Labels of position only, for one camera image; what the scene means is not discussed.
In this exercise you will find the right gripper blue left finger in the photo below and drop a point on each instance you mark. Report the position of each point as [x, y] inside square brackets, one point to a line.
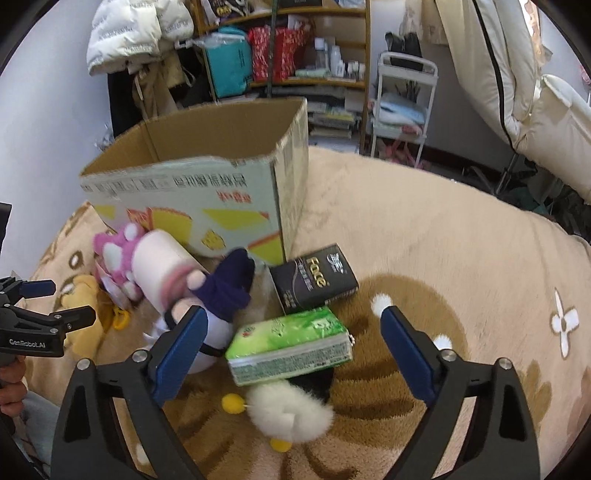
[173, 354]

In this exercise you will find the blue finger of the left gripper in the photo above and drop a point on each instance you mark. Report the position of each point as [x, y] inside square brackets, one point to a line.
[74, 319]
[36, 289]

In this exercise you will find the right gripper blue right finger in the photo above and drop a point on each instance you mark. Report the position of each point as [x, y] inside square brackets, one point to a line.
[416, 355]

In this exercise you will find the yellow dog plush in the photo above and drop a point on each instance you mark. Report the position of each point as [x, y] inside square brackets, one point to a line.
[83, 292]

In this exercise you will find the purple hooded gnome plush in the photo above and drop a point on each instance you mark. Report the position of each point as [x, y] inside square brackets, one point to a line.
[222, 293]

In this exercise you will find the green tissue pack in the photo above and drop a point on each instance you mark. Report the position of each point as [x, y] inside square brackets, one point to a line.
[288, 346]

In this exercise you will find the white fluffy penguin plush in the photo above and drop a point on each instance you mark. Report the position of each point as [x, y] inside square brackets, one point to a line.
[304, 408]

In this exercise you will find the person's left hand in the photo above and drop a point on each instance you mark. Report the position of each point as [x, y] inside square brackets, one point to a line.
[13, 389]

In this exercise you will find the pink cat paw plush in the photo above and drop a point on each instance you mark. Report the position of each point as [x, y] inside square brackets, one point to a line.
[114, 252]

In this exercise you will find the black Face tissue pack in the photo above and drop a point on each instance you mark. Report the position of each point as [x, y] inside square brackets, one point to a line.
[313, 280]

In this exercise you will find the open cardboard box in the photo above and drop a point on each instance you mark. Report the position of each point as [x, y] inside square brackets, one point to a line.
[216, 177]

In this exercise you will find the white rolling cart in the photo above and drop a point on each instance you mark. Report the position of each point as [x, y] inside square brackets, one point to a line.
[402, 111]

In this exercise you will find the white puffer jacket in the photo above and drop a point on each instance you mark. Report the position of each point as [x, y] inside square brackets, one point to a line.
[128, 34]

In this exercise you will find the teal bag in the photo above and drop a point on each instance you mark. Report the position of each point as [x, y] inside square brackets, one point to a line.
[229, 58]

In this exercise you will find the red patterned gift bag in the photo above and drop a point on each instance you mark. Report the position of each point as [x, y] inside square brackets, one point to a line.
[288, 47]

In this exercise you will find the wooden shelf unit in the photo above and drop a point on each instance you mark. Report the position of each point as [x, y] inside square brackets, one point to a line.
[333, 74]

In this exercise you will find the cream reclining chair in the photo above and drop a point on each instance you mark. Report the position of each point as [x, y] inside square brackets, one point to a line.
[540, 116]

